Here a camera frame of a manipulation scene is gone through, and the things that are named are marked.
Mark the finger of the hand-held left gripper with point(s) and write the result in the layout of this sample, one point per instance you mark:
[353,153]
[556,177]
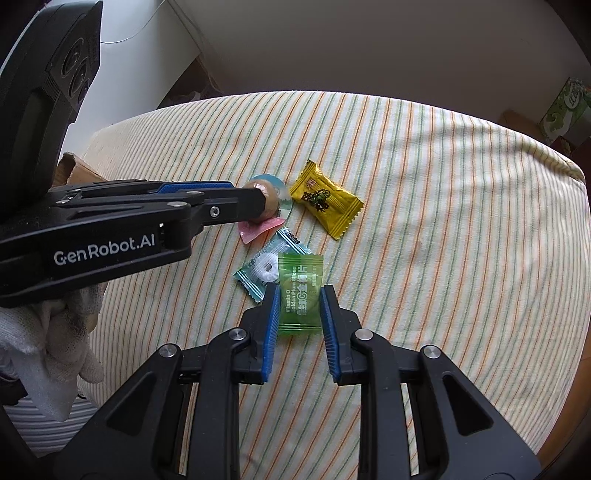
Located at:
[235,205]
[198,186]

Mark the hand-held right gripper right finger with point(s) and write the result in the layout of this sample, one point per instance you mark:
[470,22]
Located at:
[328,332]

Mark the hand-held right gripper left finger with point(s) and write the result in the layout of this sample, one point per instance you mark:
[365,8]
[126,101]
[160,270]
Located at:
[270,332]

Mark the brown jelly cup pink lid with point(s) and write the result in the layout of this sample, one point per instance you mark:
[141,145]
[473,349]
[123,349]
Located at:
[275,201]

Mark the green candy packet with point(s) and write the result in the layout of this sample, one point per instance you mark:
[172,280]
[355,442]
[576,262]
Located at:
[298,290]

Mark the brown cardboard box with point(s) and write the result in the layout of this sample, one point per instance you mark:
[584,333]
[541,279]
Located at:
[78,170]

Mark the person's left hand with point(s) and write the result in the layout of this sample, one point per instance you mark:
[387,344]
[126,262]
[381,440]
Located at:
[64,341]

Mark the teal mint candy packet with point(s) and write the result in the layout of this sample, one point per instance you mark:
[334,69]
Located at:
[268,267]

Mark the yellow candy packet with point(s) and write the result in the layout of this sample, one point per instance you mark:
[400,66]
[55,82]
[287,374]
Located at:
[323,196]

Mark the striped bed sheet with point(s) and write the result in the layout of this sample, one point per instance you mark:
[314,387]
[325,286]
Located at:
[438,230]

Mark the grey striped clothing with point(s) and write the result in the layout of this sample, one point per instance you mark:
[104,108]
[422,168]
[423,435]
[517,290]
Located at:
[51,429]

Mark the green tissue box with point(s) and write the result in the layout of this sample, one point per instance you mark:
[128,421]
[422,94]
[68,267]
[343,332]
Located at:
[563,110]

